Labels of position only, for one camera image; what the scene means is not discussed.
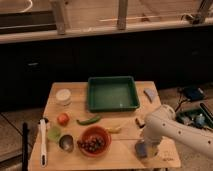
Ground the blue sponge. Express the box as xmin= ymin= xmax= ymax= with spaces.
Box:
xmin=135 ymin=140 xmax=147 ymax=158

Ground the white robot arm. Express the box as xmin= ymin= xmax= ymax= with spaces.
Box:
xmin=142 ymin=104 xmax=213 ymax=159

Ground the green plastic tray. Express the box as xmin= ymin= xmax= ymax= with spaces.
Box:
xmin=87 ymin=76 xmax=140 ymax=113

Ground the scrub brush with black base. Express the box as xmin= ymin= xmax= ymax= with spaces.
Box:
xmin=135 ymin=118 xmax=145 ymax=129

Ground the yellow green banana piece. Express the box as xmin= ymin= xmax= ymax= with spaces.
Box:
xmin=106 ymin=126 xmax=122 ymax=134

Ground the orange bowl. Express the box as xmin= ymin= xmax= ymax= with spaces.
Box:
xmin=77 ymin=126 xmax=111 ymax=157

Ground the dark grapes bunch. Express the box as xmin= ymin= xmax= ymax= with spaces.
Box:
xmin=77 ymin=136 xmax=105 ymax=152

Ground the green bin with items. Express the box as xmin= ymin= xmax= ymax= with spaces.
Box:
xmin=176 ymin=103 xmax=213 ymax=131

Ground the green chili pepper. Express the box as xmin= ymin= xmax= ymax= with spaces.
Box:
xmin=76 ymin=115 xmax=101 ymax=126

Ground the black power adapter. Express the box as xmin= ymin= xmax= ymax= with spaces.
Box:
xmin=183 ymin=87 xmax=204 ymax=101

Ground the metal measuring cup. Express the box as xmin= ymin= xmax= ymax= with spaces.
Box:
xmin=59 ymin=134 xmax=74 ymax=152

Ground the red tomato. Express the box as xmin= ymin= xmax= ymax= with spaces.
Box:
xmin=57 ymin=113 xmax=70 ymax=126

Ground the light green lettuce leaf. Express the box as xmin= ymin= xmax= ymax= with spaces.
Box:
xmin=47 ymin=126 xmax=61 ymax=143

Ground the white lidded jar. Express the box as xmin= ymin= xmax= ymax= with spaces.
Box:
xmin=55 ymin=89 xmax=71 ymax=106

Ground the black pole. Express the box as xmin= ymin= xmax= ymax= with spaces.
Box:
xmin=22 ymin=123 xmax=28 ymax=171

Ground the white handled brush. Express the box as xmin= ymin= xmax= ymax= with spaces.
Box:
xmin=40 ymin=118 xmax=47 ymax=167

